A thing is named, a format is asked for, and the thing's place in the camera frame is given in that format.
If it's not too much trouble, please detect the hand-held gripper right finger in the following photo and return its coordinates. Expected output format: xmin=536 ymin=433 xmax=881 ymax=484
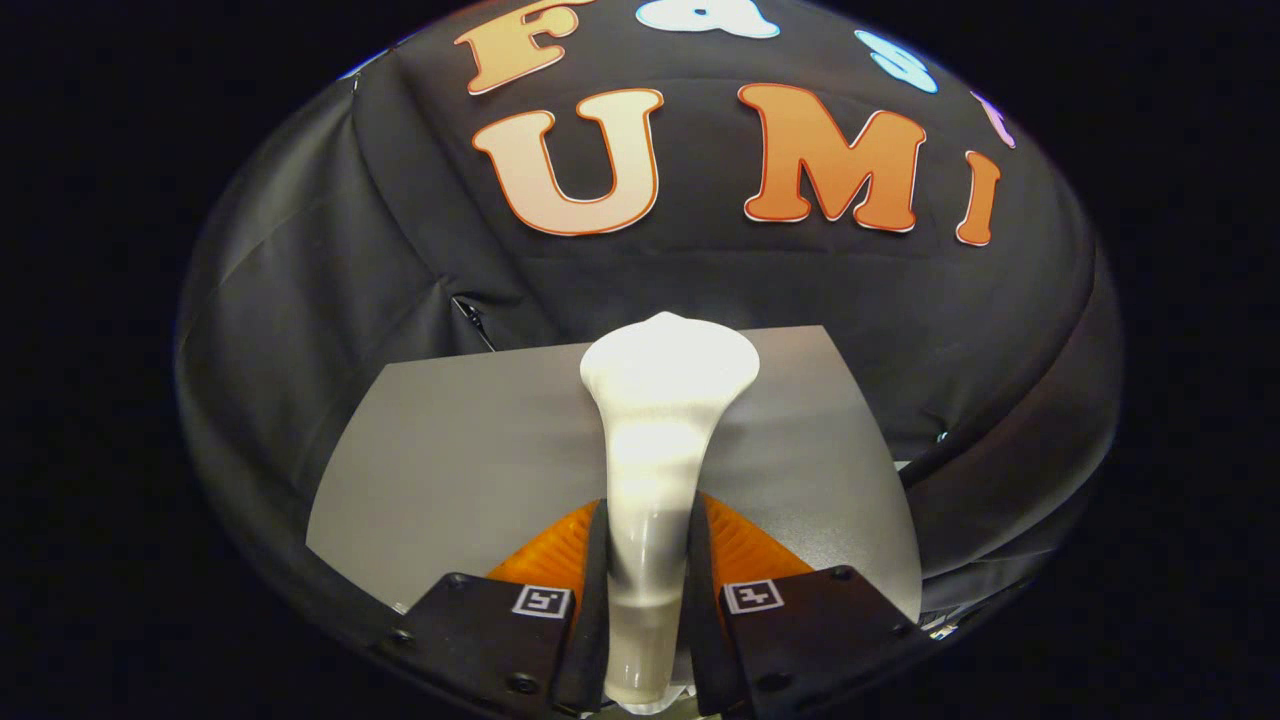
xmin=686 ymin=492 xmax=936 ymax=719

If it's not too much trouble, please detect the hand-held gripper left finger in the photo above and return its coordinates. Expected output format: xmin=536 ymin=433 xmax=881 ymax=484
xmin=372 ymin=498 xmax=611 ymax=719

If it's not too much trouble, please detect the white garment steamer head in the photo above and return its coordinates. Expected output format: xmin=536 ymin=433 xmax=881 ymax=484
xmin=580 ymin=311 xmax=761 ymax=715

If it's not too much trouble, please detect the grey drawer cabinet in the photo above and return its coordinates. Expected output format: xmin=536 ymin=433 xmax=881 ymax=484
xmin=305 ymin=325 xmax=923 ymax=621

